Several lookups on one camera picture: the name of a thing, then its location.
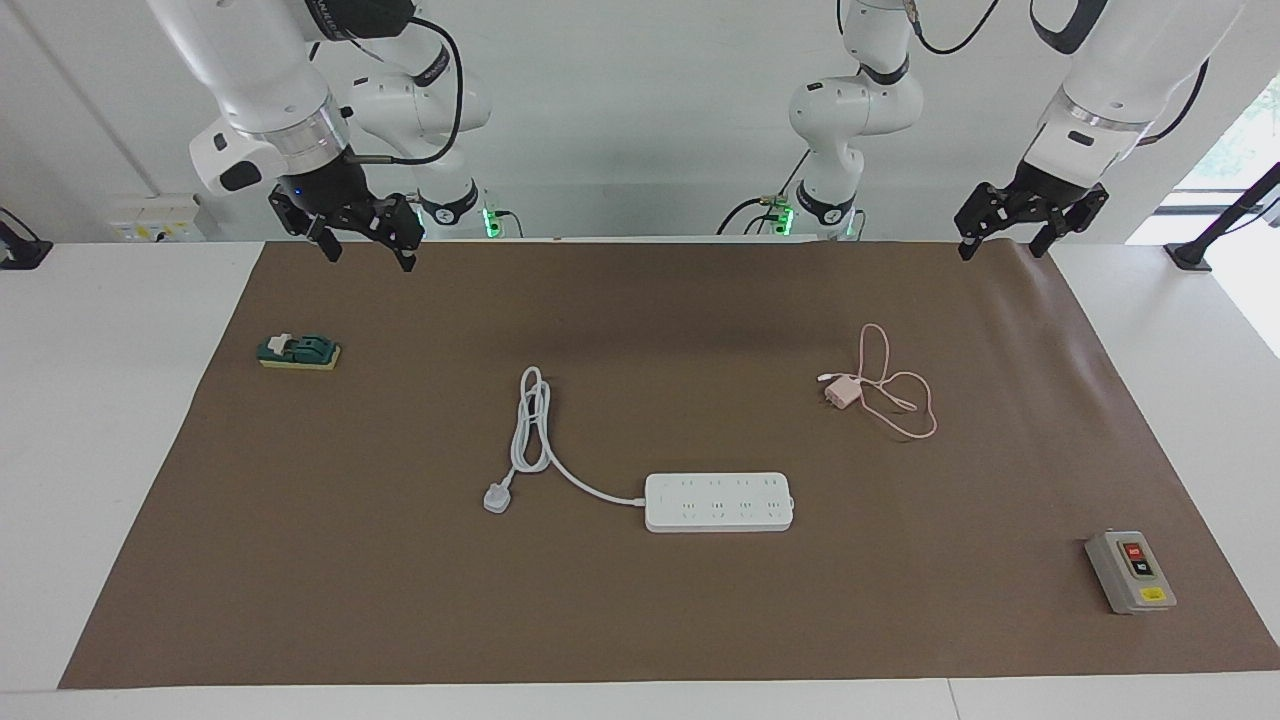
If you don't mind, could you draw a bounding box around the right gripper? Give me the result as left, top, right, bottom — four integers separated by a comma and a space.
267, 157, 427, 274

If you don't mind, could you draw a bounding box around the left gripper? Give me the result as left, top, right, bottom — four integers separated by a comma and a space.
954, 160, 1110, 262

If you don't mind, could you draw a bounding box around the black stand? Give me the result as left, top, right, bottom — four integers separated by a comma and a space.
1162, 162, 1280, 274
0, 207, 54, 272

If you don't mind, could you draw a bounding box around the green knife switch yellow base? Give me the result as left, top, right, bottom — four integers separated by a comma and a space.
256, 332, 343, 372

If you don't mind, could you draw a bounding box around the black cable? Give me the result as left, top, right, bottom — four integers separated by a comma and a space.
900, 0, 1002, 57
714, 148, 813, 238
1135, 58, 1212, 148
345, 14, 467, 166

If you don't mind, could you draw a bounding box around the white wall socket panel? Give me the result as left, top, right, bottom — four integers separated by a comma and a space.
107, 192, 207, 244

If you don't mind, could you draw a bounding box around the pink charging cable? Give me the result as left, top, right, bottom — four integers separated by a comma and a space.
816, 322, 939, 441

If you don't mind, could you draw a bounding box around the grey push-button switch box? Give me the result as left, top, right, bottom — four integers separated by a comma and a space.
1084, 528, 1179, 616

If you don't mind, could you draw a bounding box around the white power strip with cord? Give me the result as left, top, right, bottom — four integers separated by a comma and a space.
482, 365, 796, 535

